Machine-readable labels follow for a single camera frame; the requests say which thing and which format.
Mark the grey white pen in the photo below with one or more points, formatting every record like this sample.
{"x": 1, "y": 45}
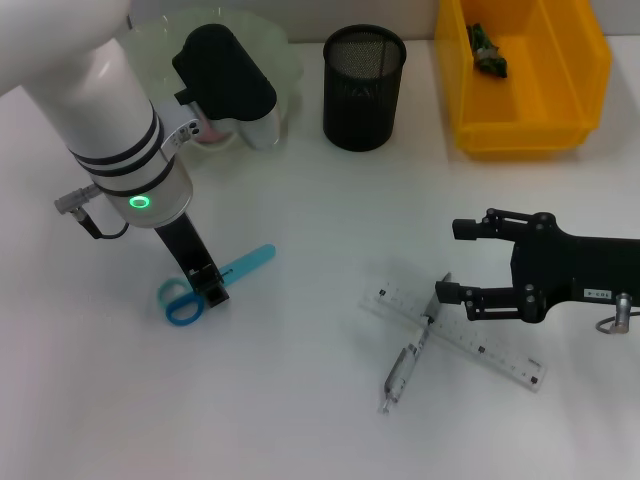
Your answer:
{"x": 405, "y": 365}

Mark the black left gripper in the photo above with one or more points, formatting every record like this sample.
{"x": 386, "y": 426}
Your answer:
{"x": 182, "y": 245}

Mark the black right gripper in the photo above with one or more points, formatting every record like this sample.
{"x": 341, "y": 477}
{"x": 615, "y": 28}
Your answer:
{"x": 575, "y": 270}

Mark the yellow plastic bin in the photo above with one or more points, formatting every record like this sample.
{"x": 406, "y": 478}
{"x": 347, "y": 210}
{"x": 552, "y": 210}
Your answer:
{"x": 540, "y": 100}

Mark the black mesh pen holder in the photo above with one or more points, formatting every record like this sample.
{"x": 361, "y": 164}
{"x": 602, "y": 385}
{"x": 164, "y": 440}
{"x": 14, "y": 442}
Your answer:
{"x": 362, "y": 100}

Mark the blue scissors with sheath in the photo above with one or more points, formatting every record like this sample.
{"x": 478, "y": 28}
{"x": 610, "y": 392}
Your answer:
{"x": 250, "y": 260}

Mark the green plastic wrapper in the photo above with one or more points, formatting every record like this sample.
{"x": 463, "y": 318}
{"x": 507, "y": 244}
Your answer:
{"x": 487, "y": 55}

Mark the translucent green wavy fruit bowl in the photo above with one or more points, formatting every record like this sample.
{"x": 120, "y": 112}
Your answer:
{"x": 280, "y": 60}

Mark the pink peach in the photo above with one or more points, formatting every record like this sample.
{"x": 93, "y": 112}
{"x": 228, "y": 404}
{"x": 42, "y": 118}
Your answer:
{"x": 212, "y": 132}

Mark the transparent plastic ruler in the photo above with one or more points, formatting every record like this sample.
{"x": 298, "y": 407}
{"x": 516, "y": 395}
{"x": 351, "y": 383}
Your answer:
{"x": 475, "y": 340}

